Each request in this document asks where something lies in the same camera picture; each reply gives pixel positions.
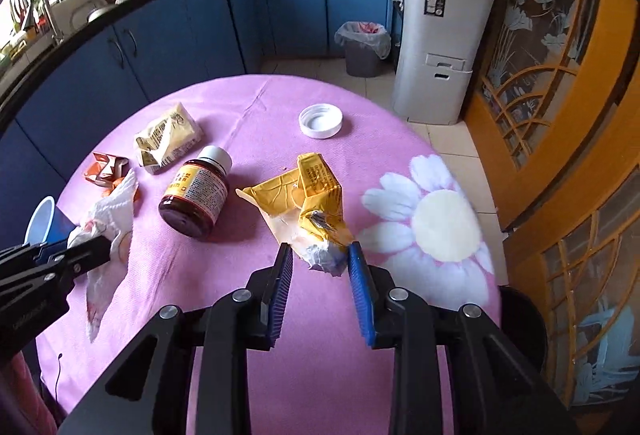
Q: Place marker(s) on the white storage cabinet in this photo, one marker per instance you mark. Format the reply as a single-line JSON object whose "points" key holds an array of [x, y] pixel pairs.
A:
{"points": [[430, 90]]}

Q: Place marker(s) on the blue kitchen cabinets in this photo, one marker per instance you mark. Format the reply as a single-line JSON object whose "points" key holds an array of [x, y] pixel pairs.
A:
{"points": [[165, 40]]}

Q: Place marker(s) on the dark red cloth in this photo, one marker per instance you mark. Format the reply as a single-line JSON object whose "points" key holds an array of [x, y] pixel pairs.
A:
{"points": [[20, 395]]}

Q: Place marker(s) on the brown medicine bottle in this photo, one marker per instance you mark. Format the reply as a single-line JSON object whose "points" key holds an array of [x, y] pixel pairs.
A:
{"points": [[197, 195]]}

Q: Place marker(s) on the white tissue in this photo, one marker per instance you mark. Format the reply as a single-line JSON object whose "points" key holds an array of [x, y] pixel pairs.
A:
{"points": [[117, 200]]}

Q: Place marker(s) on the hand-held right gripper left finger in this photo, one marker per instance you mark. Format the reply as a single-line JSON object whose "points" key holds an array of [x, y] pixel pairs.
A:
{"points": [[285, 280]]}

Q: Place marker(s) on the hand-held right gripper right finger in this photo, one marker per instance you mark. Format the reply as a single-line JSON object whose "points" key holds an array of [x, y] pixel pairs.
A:
{"points": [[360, 290]]}

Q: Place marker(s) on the yellow wrapper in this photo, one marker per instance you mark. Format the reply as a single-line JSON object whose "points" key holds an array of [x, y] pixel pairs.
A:
{"points": [[320, 185]]}

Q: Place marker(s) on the white plastic lid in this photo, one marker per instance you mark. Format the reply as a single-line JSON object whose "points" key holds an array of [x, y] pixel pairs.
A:
{"points": [[320, 127]]}

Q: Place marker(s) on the cream snack packet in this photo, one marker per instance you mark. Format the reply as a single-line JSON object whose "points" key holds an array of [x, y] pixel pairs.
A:
{"points": [[167, 135]]}

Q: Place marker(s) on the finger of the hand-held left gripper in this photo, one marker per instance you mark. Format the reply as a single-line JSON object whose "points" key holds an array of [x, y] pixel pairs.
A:
{"points": [[50, 251], [85, 257]]}

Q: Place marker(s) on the steel faucet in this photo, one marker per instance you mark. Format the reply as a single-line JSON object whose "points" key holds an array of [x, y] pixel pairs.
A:
{"points": [[50, 22]]}

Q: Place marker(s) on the blue paper cup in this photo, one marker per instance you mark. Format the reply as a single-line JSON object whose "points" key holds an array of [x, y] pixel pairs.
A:
{"points": [[42, 220]]}

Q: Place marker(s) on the white bin liner bag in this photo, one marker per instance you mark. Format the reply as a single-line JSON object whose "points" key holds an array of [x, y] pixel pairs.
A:
{"points": [[345, 35]]}

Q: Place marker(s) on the wooden door with etched glass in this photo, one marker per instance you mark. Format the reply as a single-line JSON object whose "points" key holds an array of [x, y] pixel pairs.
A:
{"points": [[595, 65], [575, 235]]}

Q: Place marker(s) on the grey trash bin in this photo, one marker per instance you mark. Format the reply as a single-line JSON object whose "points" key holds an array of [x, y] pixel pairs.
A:
{"points": [[362, 65]]}

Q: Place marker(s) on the orange peel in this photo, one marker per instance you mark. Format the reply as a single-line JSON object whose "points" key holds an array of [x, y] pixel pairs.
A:
{"points": [[102, 167]]}

